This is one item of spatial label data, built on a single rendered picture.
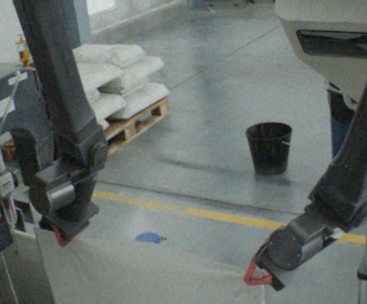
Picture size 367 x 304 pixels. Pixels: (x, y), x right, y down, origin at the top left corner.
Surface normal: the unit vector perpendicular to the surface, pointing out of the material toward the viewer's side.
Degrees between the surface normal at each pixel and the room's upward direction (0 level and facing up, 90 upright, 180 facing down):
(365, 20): 40
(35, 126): 90
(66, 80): 105
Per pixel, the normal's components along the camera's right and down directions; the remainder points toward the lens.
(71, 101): 0.75, 0.41
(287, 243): -0.67, 0.18
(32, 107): 0.86, 0.11
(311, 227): 0.32, -0.74
